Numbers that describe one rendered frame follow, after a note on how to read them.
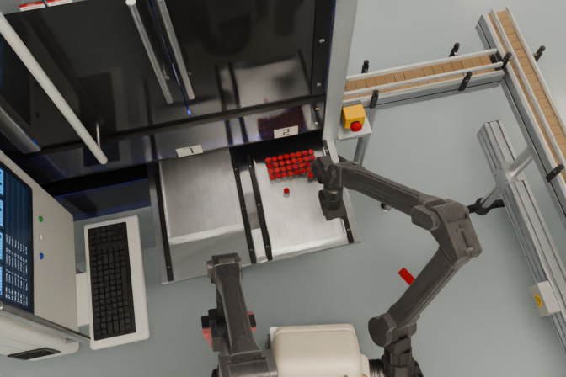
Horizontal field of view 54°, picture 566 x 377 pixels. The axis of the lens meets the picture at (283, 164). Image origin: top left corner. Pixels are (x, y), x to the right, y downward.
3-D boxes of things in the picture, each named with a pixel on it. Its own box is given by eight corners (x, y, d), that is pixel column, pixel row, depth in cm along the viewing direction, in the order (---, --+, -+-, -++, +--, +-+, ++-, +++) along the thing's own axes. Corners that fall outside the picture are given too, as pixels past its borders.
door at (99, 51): (41, 146, 172) (-74, 23, 118) (190, 117, 175) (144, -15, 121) (41, 147, 171) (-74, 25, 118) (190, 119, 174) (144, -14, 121)
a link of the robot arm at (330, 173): (333, 175, 150) (359, 171, 154) (315, 144, 156) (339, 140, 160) (319, 202, 158) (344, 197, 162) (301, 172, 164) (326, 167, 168)
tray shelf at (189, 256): (146, 160, 208) (145, 157, 206) (328, 124, 212) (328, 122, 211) (161, 284, 188) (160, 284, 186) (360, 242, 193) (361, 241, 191)
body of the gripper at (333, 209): (339, 188, 171) (339, 176, 164) (347, 218, 165) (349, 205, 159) (317, 193, 170) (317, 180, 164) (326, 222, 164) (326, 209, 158)
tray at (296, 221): (254, 164, 204) (253, 160, 201) (323, 151, 206) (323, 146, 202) (272, 252, 190) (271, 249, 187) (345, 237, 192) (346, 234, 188)
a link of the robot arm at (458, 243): (464, 254, 112) (498, 243, 117) (426, 203, 120) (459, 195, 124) (379, 353, 143) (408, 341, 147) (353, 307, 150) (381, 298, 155)
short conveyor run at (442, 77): (330, 123, 215) (333, 102, 200) (321, 90, 221) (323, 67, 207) (499, 90, 219) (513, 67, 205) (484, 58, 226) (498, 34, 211)
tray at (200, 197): (158, 155, 206) (156, 151, 203) (227, 141, 208) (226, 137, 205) (169, 241, 192) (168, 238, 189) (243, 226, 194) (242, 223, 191)
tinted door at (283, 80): (191, 117, 175) (146, -15, 121) (324, 92, 178) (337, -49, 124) (191, 119, 174) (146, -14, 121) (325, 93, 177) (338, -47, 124)
